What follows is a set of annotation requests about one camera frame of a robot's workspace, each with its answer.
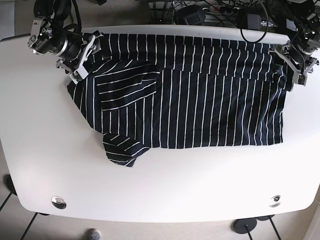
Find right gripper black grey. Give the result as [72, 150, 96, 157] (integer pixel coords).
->
[55, 31, 104, 75]

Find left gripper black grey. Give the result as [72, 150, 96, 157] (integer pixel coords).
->
[270, 39, 319, 76]

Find navy white striped T-shirt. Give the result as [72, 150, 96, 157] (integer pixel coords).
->
[67, 34, 294, 167]

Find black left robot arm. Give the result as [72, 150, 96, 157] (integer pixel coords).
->
[265, 0, 320, 85]

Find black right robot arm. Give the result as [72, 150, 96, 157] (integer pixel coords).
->
[28, 0, 104, 83]

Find black box under table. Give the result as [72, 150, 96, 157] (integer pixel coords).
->
[173, 4, 206, 26]

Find right silver table grommet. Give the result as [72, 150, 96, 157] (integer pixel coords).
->
[268, 195, 282, 208]

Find silver table grommet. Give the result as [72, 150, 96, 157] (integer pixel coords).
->
[51, 196, 67, 210]
[268, 195, 282, 208]

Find left silver table grommet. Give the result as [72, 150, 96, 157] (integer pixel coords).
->
[51, 196, 67, 210]

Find black round stand base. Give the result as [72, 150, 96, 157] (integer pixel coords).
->
[232, 218, 257, 234]

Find grey shoe on floor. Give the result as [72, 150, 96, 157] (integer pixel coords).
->
[89, 229, 102, 240]

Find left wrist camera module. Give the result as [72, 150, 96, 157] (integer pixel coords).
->
[292, 72, 308, 86]

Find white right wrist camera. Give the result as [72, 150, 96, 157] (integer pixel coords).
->
[69, 66, 89, 85]

